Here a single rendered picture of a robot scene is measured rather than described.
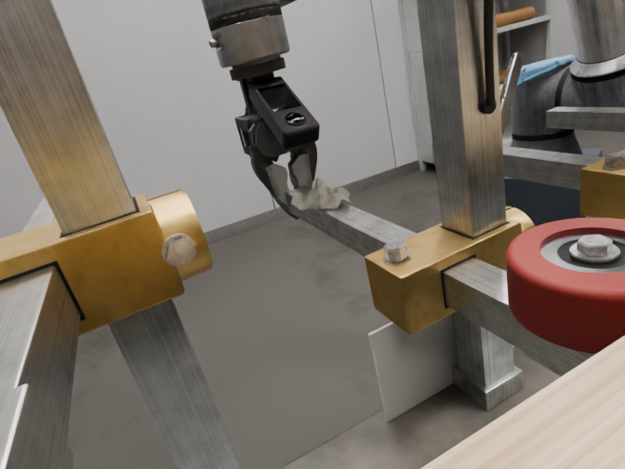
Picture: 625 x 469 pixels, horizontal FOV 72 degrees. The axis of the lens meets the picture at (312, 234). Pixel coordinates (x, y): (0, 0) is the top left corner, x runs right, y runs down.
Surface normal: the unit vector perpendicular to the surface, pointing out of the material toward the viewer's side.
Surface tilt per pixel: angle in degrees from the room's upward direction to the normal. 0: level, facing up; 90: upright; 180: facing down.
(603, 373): 0
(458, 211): 90
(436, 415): 0
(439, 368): 90
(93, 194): 90
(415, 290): 90
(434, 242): 0
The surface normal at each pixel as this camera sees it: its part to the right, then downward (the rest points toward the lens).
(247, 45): 0.00, 0.41
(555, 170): -0.88, 0.35
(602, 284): -0.22, -0.90
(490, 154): 0.42, 0.27
